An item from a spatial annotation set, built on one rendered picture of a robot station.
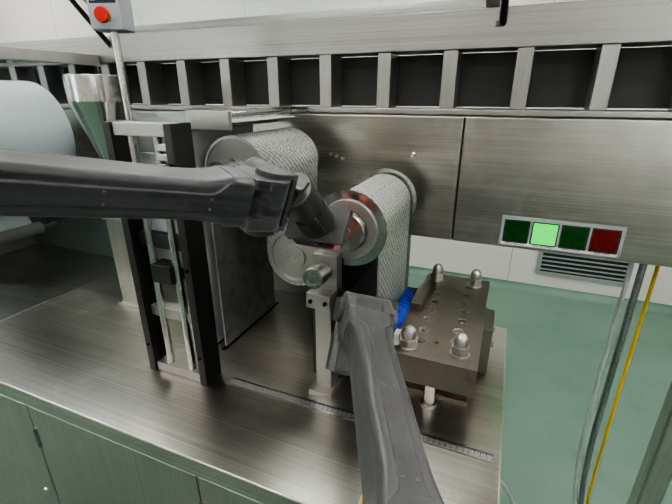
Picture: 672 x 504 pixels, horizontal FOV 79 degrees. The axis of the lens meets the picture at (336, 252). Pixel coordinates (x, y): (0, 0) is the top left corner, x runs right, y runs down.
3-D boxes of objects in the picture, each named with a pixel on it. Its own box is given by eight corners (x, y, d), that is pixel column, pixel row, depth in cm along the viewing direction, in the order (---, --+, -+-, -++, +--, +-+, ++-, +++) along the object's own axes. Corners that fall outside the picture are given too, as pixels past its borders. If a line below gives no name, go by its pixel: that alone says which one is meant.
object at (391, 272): (374, 341, 83) (377, 258, 76) (402, 293, 103) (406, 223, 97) (376, 342, 83) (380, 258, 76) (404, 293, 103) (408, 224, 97)
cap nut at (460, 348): (448, 357, 75) (450, 336, 74) (451, 346, 79) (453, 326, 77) (468, 361, 74) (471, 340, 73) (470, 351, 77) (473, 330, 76)
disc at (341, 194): (309, 255, 81) (316, 183, 76) (311, 254, 82) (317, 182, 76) (380, 274, 77) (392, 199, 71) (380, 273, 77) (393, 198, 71)
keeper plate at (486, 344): (476, 372, 90) (483, 329, 86) (480, 347, 99) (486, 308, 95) (488, 374, 89) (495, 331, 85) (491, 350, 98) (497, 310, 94)
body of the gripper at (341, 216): (344, 249, 64) (330, 229, 58) (288, 240, 68) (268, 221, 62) (354, 212, 66) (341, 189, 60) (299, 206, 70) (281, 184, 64)
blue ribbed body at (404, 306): (379, 341, 84) (380, 327, 83) (404, 297, 102) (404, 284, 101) (395, 345, 83) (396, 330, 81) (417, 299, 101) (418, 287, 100)
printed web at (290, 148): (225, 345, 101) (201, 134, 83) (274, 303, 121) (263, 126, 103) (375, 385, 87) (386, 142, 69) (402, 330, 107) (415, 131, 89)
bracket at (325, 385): (307, 395, 85) (303, 260, 74) (320, 376, 90) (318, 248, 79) (329, 401, 83) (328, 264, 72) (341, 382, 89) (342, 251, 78)
